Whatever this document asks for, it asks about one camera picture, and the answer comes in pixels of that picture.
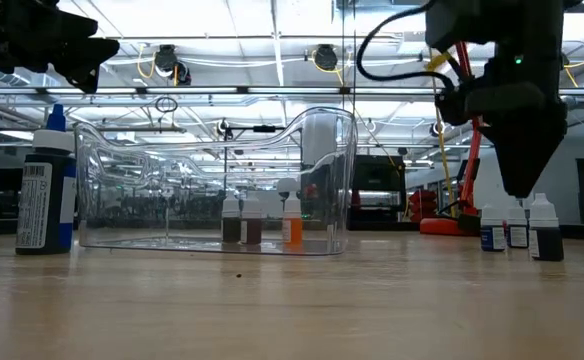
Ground small red-brown dye bottle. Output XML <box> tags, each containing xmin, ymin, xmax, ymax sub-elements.
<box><xmin>240</xmin><ymin>192</ymin><xmax>264</xmax><ymax>246</ymax></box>

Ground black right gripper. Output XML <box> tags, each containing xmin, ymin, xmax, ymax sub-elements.
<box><xmin>434</xmin><ymin>43</ymin><xmax>570</xmax><ymax>199</ymax></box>

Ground small red dye bottle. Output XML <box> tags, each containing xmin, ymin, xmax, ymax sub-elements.
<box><xmin>504</xmin><ymin>199</ymin><xmax>530</xmax><ymax>249</ymax></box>

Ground red stacked objects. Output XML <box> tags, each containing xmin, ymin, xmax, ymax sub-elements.
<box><xmin>408</xmin><ymin>188</ymin><xmax>438</xmax><ymax>224</ymax></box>

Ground long ceiling light strip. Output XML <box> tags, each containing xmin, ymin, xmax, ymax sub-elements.
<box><xmin>116</xmin><ymin>86</ymin><xmax>584</xmax><ymax>96</ymax></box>

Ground small orange dye bottle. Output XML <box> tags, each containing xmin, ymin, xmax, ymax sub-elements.
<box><xmin>281</xmin><ymin>191</ymin><xmax>304</xmax><ymax>246</ymax></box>

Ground small dark brown dye bottle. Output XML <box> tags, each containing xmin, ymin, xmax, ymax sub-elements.
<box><xmin>220</xmin><ymin>192</ymin><xmax>242</xmax><ymax>245</ymax></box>

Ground black ceiling cable reel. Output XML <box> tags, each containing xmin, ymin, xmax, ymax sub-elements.
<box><xmin>152</xmin><ymin>43</ymin><xmax>179</xmax><ymax>76</ymax></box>
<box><xmin>311</xmin><ymin>43</ymin><xmax>340</xmax><ymax>72</ymax></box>

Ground black background gantry frame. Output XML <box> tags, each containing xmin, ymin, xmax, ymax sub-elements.
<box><xmin>224</xmin><ymin>124</ymin><xmax>306</xmax><ymax>166</ymax></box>

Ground yellow cable tag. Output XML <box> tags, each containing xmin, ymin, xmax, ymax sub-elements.
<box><xmin>424</xmin><ymin>49</ymin><xmax>453</xmax><ymax>72</ymax></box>

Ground small black dye bottle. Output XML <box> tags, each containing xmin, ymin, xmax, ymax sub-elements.
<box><xmin>527</xmin><ymin>192</ymin><xmax>565</xmax><ymax>262</ymax></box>

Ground yellow hanging cable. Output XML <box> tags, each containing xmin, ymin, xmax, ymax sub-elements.
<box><xmin>424</xmin><ymin>47</ymin><xmax>457</xmax><ymax>217</ymax></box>

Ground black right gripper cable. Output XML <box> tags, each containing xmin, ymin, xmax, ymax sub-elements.
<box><xmin>355</xmin><ymin>0</ymin><xmax>456</xmax><ymax>94</ymax></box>

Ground large blue-capped food coloring bottle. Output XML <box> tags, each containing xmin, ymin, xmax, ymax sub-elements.
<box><xmin>15</xmin><ymin>103</ymin><xmax>79</xmax><ymax>256</ymax></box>

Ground clear plastic bin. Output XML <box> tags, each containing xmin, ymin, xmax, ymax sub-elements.
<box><xmin>74</xmin><ymin>106</ymin><xmax>359</xmax><ymax>257</ymax></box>

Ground small blue dye bottle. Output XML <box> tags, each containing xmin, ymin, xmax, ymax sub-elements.
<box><xmin>479</xmin><ymin>202</ymin><xmax>506</xmax><ymax>252</ymax></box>

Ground black machine cabinet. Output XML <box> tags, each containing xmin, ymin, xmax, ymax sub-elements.
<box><xmin>351</xmin><ymin>154</ymin><xmax>407</xmax><ymax>224</ymax></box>

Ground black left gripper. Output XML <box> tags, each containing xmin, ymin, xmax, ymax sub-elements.
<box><xmin>0</xmin><ymin>0</ymin><xmax>122</xmax><ymax>95</ymax></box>

